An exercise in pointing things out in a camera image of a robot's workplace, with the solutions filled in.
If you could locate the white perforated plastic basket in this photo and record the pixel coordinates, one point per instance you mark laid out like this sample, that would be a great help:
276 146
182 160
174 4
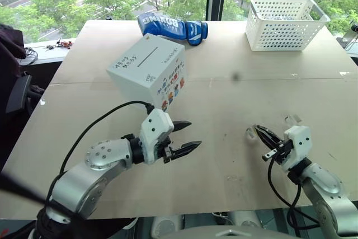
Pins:
279 32

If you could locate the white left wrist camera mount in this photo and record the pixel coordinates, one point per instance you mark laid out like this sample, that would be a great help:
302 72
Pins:
155 127

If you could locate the dark maroon garment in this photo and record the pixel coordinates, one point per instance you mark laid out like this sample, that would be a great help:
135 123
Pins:
9 54

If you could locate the grey robot torso cover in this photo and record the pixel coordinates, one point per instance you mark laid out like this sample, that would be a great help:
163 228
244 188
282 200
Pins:
229 234

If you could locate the white rounded robot part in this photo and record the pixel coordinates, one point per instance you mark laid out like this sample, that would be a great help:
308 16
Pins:
166 226
246 219

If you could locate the blue boxing glove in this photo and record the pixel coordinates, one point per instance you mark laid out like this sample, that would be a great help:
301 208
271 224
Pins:
170 27

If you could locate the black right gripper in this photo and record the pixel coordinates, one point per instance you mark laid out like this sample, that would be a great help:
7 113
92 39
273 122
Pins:
284 149

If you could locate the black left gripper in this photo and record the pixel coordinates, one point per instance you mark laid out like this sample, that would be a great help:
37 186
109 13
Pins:
167 152

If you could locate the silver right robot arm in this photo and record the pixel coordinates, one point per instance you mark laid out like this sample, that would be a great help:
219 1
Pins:
330 202

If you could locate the white box with slot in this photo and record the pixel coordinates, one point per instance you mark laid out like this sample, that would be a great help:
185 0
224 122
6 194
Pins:
145 65

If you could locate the grey camera stand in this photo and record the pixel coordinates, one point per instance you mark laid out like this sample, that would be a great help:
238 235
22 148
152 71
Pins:
351 36

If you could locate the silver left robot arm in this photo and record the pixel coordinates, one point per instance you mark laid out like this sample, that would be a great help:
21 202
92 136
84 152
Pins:
98 156

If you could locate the small red black drone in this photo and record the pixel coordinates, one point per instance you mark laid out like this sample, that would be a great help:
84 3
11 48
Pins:
65 44

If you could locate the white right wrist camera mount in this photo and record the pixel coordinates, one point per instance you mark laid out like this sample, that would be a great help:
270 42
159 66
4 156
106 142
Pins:
300 141

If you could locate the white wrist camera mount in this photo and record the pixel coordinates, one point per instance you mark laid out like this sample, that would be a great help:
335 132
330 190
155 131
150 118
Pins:
300 141
155 127

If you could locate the black flat panel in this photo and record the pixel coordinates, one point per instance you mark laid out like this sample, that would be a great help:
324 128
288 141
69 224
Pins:
19 93

